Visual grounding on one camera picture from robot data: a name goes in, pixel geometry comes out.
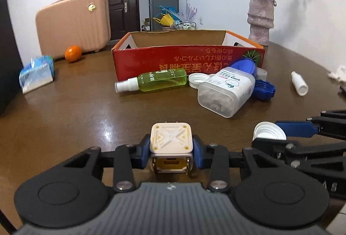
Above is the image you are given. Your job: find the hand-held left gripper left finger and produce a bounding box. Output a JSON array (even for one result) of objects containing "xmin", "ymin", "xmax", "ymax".
[{"xmin": 58, "ymin": 139, "xmax": 152, "ymax": 193}]

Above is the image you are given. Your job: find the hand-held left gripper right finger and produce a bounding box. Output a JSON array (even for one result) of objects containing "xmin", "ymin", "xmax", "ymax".
[{"xmin": 192, "ymin": 140, "xmax": 286, "ymax": 194}]

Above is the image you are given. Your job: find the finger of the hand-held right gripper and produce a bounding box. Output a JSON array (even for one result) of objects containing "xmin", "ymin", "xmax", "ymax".
[
  {"xmin": 275, "ymin": 109, "xmax": 346, "ymax": 141},
  {"xmin": 252, "ymin": 138, "xmax": 346, "ymax": 168}
]

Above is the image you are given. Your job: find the wide white plastic cap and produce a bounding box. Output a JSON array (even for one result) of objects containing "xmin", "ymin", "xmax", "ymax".
[{"xmin": 252, "ymin": 122, "xmax": 287, "ymax": 141}]

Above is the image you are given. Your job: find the cream cube charger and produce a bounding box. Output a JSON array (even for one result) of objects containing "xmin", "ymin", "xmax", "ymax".
[{"xmin": 149, "ymin": 122, "xmax": 194, "ymax": 175}]

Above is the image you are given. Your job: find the blue ribbed lid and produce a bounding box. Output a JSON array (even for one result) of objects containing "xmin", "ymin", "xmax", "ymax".
[{"xmin": 253, "ymin": 80, "xmax": 276, "ymax": 102}]

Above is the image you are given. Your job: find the clear plastic jar blue lid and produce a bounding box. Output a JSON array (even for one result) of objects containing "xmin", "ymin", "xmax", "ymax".
[{"xmin": 197, "ymin": 59, "xmax": 259, "ymax": 119}]

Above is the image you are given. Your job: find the white screw cap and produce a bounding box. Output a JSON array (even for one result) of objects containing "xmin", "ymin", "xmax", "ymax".
[{"xmin": 188, "ymin": 73, "xmax": 211, "ymax": 89}]

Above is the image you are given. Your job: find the green spray bottle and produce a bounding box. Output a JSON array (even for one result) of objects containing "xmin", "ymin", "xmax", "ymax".
[{"xmin": 115, "ymin": 68, "xmax": 188, "ymax": 94}]

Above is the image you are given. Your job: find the red cardboard box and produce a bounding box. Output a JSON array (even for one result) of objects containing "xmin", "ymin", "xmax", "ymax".
[{"xmin": 111, "ymin": 29, "xmax": 265, "ymax": 82}]

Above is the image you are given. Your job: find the small white bottle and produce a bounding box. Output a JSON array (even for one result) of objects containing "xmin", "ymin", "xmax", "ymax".
[{"xmin": 291, "ymin": 71, "xmax": 309, "ymax": 96}]

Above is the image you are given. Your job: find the small clear cup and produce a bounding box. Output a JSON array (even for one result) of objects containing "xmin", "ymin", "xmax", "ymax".
[{"xmin": 256, "ymin": 67, "xmax": 269, "ymax": 81}]

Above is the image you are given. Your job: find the crumpled white tissue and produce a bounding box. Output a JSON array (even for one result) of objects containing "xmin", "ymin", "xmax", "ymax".
[{"xmin": 328, "ymin": 65, "xmax": 346, "ymax": 82}]

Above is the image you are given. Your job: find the pink ribbed vase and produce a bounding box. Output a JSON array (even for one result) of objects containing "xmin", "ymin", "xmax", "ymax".
[{"xmin": 247, "ymin": 0, "xmax": 275, "ymax": 46}]

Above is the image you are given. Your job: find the orange fruit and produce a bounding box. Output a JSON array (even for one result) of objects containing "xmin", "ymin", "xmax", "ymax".
[{"xmin": 64, "ymin": 45, "xmax": 82, "ymax": 63}]

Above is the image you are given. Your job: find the blue tissue pack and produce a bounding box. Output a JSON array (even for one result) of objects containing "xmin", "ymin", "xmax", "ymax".
[{"xmin": 19, "ymin": 55, "xmax": 55, "ymax": 94}]

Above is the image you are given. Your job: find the yellow plastic item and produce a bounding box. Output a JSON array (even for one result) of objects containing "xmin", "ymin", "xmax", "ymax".
[{"xmin": 153, "ymin": 14, "xmax": 175, "ymax": 27}]

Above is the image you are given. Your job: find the blue plastic item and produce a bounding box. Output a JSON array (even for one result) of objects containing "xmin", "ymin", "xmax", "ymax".
[{"xmin": 158, "ymin": 4, "xmax": 179, "ymax": 19}]

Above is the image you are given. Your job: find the dark brown door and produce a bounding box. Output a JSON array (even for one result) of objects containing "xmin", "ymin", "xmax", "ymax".
[{"xmin": 98, "ymin": 0, "xmax": 139, "ymax": 41}]

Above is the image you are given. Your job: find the pink suitcase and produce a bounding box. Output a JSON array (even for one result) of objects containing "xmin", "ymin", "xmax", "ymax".
[{"xmin": 35, "ymin": 0, "xmax": 112, "ymax": 60}]

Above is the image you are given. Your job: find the black paper bag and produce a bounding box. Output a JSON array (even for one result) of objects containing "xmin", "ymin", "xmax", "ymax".
[{"xmin": 0, "ymin": 0, "xmax": 24, "ymax": 117}]

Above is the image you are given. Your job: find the wire rack with bottles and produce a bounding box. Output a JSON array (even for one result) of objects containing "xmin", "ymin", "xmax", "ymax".
[{"xmin": 173, "ymin": 20, "xmax": 197, "ymax": 32}]

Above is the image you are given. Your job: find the purple wall decoration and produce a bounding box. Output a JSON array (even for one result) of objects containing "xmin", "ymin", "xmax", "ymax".
[{"xmin": 185, "ymin": 0, "xmax": 198, "ymax": 21}]

